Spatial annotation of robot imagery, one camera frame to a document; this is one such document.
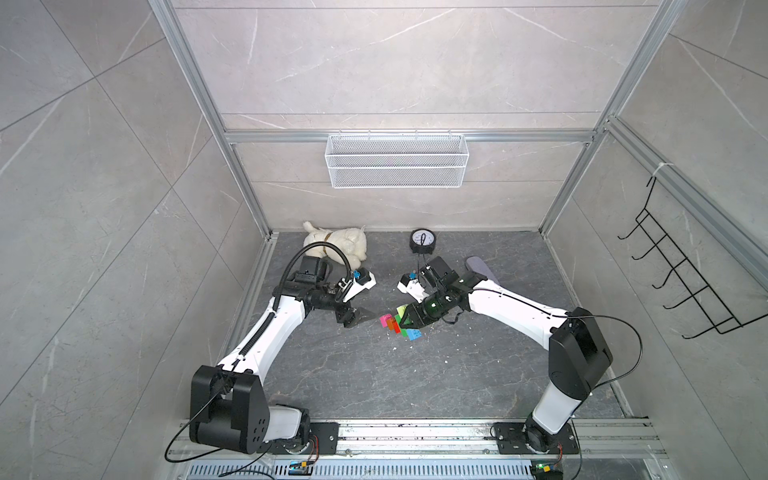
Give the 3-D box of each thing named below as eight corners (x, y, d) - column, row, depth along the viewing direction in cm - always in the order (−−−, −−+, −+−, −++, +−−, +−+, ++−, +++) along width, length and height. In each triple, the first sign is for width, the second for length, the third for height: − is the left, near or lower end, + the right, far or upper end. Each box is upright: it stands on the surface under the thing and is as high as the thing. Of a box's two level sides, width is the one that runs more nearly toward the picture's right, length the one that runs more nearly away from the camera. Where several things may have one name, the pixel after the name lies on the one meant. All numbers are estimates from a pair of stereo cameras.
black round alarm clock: (410, 254, 115) (410, 248, 112) (409, 234, 122) (409, 228, 119) (436, 254, 115) (437, 248, 112) (433, 234, 122) (434, 228, 119)
